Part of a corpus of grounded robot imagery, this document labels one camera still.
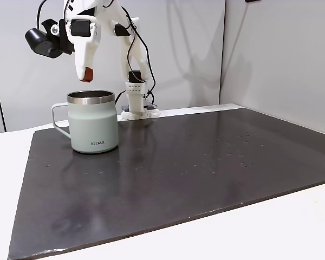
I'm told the red cube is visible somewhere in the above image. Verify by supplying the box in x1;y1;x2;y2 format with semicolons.
82;67;95;83

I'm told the pale green metal mug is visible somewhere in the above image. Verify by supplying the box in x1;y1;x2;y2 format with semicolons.
51;90;119;154

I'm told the dark grey table mat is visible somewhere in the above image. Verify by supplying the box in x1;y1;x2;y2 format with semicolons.
7;108;325;260

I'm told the black oval camera box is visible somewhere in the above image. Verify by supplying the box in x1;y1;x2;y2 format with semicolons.
24;18;74;59

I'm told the black camera cable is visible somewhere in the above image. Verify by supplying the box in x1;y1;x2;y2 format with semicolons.
36;0;48;31

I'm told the black base cable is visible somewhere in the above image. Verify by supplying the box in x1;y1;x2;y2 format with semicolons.
114;91;127;105

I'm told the black motor cable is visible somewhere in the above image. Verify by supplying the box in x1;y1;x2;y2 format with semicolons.
120;4;157;108

